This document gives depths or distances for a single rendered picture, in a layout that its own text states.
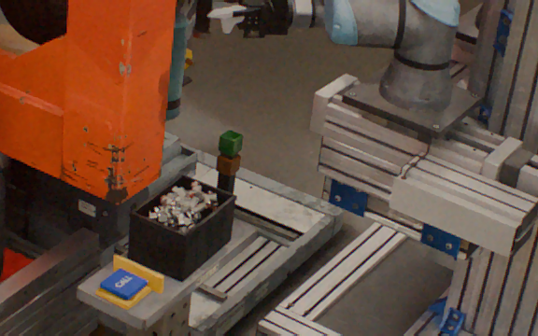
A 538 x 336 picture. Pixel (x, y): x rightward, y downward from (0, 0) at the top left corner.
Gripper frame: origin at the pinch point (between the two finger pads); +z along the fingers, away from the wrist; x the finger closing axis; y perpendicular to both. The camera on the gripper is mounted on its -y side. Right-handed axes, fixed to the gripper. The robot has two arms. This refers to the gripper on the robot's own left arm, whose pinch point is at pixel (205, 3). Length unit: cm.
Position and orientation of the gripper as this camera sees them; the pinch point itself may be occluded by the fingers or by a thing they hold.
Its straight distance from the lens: 279.7
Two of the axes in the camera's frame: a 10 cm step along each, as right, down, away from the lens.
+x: -2.5, -5.1, 8.2
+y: -1.2, 8.6, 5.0
